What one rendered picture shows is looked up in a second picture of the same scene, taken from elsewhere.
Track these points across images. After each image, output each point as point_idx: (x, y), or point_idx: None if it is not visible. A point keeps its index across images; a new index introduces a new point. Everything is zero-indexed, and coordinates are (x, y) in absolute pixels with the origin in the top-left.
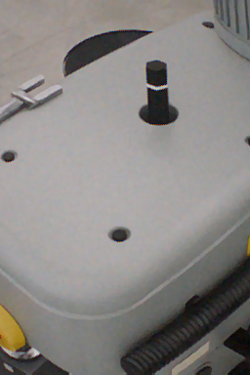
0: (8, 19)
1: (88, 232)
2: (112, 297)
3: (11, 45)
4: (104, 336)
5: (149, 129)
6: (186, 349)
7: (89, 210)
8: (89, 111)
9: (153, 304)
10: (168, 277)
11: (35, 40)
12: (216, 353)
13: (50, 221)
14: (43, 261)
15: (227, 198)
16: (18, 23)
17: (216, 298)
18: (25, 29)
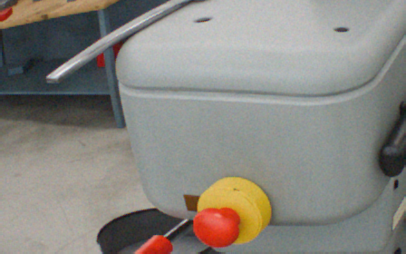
0: (24, 227)
1: (319, 31)
2: (362, 63)
3: (39, 250)
4: (363, 125)
5: None
6: None
7: (309, 24)
8: None
9: (385, 88)
10: (385, 63)
11: (57, 248)
12: (401, 234)
13: (282, 32)
14: (295, 49)
15: (391, 14)
16: (34, 232)
17: None
18: (43, 238)
